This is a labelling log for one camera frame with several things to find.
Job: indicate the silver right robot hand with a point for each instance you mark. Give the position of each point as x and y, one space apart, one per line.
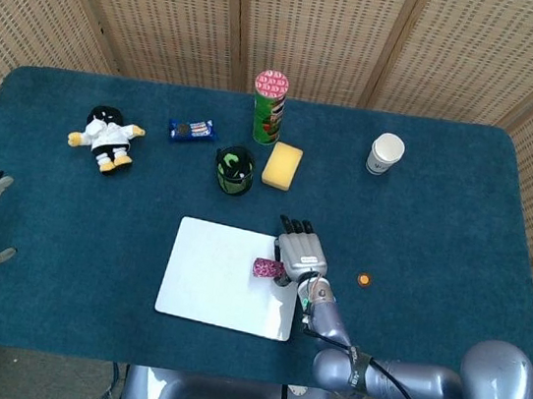
301 254

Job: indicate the pink patterned packet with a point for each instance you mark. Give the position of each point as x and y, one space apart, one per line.
264 267

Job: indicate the small orange disc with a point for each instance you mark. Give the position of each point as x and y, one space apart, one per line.
364 279

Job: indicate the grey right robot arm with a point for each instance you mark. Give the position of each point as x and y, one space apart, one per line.
419 385

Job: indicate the yellow sponge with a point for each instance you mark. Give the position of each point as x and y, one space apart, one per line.
281 164

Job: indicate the black mesh pen holder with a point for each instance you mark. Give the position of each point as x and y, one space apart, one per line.
248 177

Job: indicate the white paper cup blue logo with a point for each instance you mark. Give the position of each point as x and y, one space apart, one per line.
376 164

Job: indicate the blue table cloth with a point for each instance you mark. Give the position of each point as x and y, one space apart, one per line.
92 234

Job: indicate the green Pringles can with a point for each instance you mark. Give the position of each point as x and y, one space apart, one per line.
268 115

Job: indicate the blue Oreo cookie pack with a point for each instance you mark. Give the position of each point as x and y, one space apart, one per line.
192 131

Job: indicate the black white plush penguin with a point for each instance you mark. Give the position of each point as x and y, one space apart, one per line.
106 137

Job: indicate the woven bamboo folding screen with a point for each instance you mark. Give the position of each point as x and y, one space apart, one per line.
174 8

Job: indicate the white board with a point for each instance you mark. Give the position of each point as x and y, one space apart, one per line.
211 276

